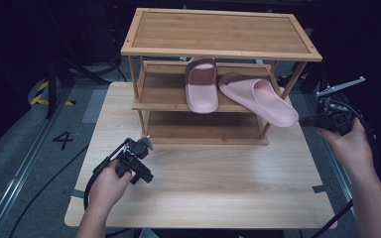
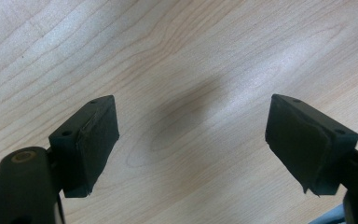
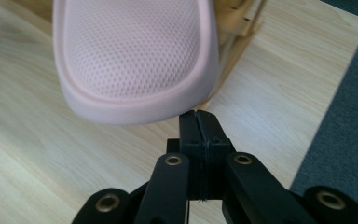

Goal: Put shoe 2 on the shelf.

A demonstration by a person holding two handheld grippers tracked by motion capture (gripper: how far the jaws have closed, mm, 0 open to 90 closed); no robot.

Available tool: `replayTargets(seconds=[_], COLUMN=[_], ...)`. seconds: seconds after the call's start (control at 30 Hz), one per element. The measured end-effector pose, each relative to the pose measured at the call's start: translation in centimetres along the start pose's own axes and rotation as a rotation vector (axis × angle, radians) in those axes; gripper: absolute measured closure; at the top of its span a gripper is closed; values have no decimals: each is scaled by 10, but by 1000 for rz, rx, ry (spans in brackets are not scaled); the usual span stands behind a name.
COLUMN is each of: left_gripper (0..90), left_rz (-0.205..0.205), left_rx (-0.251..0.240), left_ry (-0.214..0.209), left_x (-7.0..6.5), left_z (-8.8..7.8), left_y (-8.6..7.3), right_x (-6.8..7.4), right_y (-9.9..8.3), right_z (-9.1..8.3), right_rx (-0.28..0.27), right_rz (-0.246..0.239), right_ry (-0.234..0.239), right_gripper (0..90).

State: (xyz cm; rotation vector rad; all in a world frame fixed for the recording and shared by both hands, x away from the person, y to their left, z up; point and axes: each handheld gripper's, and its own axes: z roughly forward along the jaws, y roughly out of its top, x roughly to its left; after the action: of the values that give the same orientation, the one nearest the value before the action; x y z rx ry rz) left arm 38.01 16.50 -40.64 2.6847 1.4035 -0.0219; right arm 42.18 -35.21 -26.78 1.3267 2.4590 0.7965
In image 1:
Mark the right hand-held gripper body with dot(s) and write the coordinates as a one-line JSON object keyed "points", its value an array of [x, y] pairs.
{"points": [[339, 117]]}

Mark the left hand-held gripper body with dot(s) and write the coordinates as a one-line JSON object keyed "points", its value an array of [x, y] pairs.
{"points": [[134, 155]]}

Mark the pink slipper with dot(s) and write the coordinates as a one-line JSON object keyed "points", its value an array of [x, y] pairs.
{"points": [[264, 99], [201, 95]]}

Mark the wooden three-tier shoe rack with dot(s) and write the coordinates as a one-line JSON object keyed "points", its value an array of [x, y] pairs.
{"points": [[218, 33]]}

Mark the person's right hand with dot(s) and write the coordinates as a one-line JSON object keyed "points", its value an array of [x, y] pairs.
{"points": [[355, 150]]}

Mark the person's left hand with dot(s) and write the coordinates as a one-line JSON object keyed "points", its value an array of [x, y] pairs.
{"points": [[107, 190]]}

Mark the grey floor tape patch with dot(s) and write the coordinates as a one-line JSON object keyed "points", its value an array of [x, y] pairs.
{"points": [[94, 107]]}

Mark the small grey tape piece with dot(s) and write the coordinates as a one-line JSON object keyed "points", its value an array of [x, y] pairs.
{"points": [[322, 189], [76, 194]]}

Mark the black tripod stand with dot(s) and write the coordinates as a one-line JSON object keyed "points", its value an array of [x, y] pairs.
{"points": [[52, 89]]}

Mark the yellow and black floor tape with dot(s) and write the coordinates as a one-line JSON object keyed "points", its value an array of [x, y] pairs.
{"points": [[38, 99]]}

